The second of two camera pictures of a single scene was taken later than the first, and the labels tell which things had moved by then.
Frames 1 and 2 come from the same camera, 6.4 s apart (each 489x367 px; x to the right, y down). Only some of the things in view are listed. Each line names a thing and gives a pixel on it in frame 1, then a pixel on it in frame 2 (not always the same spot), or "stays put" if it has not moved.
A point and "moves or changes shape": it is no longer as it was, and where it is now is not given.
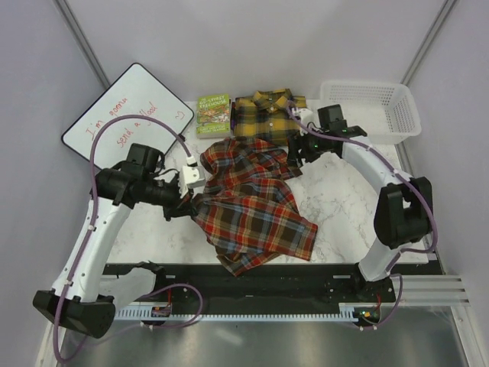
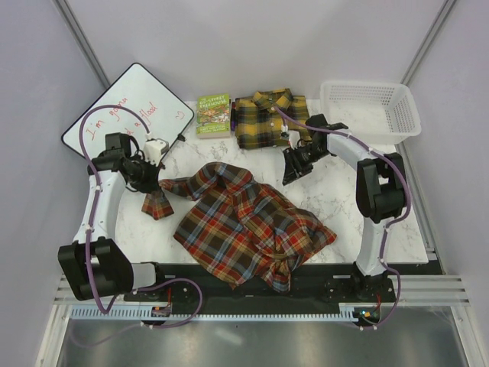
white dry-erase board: [137, 91] stays put
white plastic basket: [384, 111] stays put
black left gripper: [181, 206] -> [152, 184]
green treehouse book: [213, 116] stays put
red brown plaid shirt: [246, 211] moves or changes shape
